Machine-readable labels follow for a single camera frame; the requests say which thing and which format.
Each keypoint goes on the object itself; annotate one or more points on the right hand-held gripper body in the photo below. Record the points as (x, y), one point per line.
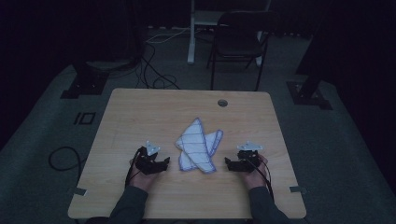
(248, 161)

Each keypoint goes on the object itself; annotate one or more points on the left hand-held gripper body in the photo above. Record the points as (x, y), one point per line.
(147, 163)

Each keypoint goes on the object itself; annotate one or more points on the white towel with purple edge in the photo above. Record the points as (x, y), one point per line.
(196, 146)

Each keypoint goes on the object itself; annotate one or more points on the grey tape piece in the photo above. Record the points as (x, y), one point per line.
(298, 189)
(80, 191)

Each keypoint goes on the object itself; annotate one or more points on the black slanted stand with base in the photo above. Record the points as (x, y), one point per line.
(308, 90)

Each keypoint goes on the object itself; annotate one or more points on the grey round stand base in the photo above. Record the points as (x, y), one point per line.
(109, 64)

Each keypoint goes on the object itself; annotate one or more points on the black folding chair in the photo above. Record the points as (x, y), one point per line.
(238, 46)

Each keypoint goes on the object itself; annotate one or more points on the black stand with base plate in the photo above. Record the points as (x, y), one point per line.
(85, 84)

